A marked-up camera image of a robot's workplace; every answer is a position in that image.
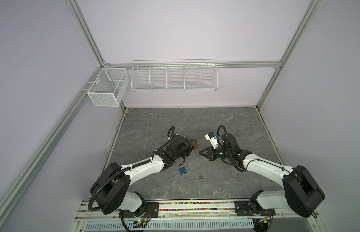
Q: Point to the white vented cable duct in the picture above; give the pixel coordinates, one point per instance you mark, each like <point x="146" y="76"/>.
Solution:
<point x="171" y="225"/>

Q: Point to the white mesh box basket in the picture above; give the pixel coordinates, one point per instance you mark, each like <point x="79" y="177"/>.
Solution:
<point x="109" y="87"/>

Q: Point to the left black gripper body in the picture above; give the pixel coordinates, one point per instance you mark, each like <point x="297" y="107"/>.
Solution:
<point x="187" y="148"/>

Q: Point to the white wire shelf basket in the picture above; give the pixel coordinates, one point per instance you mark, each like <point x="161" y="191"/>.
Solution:
<point x="173" y="75"/>

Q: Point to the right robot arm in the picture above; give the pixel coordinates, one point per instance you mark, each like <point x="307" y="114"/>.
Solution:
<point x="300" y="192"/>

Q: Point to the blue padlock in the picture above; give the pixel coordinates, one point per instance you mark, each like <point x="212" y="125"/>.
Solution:
<point x="183" y="171"/>

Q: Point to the brass padlock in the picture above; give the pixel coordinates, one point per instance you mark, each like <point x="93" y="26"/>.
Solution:
<point x="194" y="142"/>

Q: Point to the aluminium frame profiles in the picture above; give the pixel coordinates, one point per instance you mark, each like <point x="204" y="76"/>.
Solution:
<point x="31" y="170"/>

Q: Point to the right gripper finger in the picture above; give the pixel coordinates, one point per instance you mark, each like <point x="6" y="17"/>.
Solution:
<point x="209" y="149"/>
<point x="205" y="155"/>

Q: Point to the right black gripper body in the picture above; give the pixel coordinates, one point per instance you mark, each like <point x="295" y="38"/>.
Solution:
<point x="217" y="153"/>

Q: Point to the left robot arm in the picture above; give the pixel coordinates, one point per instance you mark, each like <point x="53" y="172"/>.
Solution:
<point x="110" y="190"/>

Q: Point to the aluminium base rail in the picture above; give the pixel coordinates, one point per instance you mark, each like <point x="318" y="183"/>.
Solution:
<point x="175" y="209"/>

